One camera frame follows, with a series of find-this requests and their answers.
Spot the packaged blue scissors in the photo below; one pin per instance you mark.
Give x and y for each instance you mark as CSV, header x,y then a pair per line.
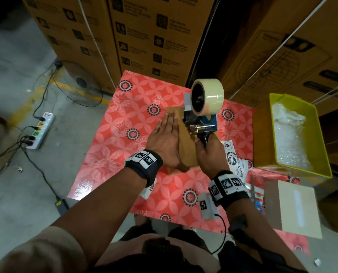
x,y
257,196

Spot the black wristband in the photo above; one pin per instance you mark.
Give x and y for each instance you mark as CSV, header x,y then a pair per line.
x,y
144,165
229,189

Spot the small cardboard box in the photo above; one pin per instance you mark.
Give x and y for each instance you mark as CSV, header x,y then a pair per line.
x,y
187,147

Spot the yellow plastic bin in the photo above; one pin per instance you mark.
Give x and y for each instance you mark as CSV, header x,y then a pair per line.
x,y
263,139

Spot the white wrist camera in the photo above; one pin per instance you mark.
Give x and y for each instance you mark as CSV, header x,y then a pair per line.
x,y
207,206
147,190

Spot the stack of Crompton cartons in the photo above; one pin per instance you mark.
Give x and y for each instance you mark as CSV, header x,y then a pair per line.
x,y
157,37

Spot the person's left hand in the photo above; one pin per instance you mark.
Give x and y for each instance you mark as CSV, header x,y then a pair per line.
x,y
164,142

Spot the person's dark clothing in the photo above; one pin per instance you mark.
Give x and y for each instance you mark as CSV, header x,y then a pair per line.
x,y
169,253

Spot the person's left forearm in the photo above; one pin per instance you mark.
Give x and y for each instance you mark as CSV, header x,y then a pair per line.
x,y
83,224

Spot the flat brown cardboard box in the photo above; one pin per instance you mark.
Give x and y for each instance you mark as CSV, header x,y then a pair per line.
x,y
294,207

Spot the person's right forearm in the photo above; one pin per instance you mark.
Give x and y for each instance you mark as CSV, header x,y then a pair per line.
x,y
260,236

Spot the orange floral tablecloth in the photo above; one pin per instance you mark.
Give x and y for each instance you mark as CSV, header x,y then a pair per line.
x,y
115,150

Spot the tape dispenser with tape roll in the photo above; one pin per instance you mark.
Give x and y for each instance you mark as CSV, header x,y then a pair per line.
x,y
207,96

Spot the bubble wrap bundle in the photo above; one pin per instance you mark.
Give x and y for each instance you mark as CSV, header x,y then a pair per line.
x,y
291,139

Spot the white power strip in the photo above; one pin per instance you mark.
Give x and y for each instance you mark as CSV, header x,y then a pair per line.
x,y
39,130

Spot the person's right hand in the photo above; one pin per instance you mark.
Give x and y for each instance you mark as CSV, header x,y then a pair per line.
x,y
213,159

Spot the black-white fragile sticker sheet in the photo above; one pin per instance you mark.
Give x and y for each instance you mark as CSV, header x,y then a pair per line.
x,y
237,162

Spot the black power adapter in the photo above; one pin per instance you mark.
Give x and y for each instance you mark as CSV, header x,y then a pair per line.
x,y
62,206

